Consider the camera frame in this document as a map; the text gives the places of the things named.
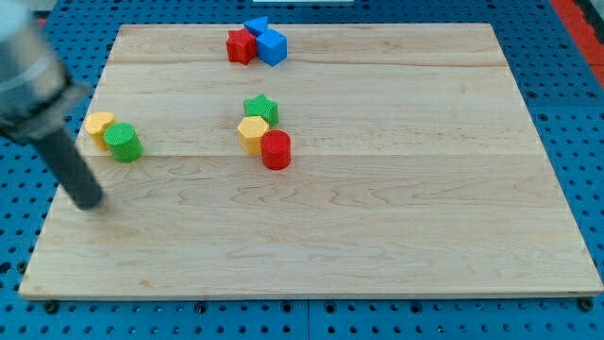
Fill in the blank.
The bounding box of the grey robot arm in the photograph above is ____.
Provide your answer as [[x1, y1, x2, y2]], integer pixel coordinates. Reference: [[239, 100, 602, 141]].
[[1, 1, 103, 210]]

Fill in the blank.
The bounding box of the wooden board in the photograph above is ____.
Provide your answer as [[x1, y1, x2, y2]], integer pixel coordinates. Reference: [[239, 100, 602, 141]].
[[20, 24, 603, 300]]

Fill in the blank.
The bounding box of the green cylinder block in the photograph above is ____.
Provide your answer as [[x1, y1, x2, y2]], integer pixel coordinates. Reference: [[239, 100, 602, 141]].
[[103, 122, 143, 162]]

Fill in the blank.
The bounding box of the red cylinder block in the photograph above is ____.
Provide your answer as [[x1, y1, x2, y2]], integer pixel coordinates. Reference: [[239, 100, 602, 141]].
[[260, 129, 292, 170]]

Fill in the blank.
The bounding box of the blue cube block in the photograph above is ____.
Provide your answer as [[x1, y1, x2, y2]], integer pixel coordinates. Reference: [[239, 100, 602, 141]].
[[256, 28, 288, 66]]

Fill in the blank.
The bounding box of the yellow heart block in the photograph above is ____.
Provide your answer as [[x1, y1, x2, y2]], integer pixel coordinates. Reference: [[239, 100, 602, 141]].
[[84, 111, 117, 151]]

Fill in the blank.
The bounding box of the green star block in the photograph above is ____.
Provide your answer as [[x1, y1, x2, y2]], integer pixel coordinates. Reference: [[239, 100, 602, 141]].
[[243, 93, 279, 127]]

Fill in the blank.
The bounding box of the yellow hexagon block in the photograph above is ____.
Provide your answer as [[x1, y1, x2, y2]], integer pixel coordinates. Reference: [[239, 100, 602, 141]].
[[237, 116, 270, 155]]

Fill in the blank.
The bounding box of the red star block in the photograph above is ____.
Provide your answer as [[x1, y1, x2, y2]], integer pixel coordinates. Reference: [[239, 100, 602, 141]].
[[226, 28, 257, 65]]

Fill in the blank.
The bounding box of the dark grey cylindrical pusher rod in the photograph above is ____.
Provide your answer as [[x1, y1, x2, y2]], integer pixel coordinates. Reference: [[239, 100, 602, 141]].
[[30, 127, 103, 210]]

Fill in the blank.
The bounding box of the blue triangle block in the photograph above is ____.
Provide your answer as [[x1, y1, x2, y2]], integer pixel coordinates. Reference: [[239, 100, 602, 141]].
[[243, 16, 269, 37]]

